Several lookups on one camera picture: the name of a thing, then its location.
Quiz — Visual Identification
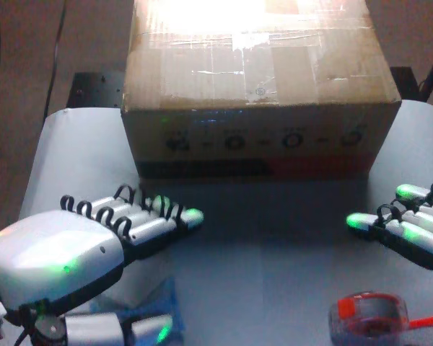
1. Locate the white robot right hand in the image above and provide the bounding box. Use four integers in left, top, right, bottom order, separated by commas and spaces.
346, 179, 433, 279

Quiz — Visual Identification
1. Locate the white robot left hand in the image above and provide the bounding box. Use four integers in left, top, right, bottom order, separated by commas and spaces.
0, 183, 205, 346

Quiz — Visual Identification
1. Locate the grey table cloth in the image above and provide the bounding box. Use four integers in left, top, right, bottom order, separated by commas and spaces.
0, 99, 433, 346

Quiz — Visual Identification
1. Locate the brown cardboard box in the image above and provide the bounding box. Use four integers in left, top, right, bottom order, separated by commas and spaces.
120, 0, 402, 179

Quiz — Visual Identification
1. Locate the thin black cable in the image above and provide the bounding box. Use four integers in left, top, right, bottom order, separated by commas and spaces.
43, 0, 67, 120

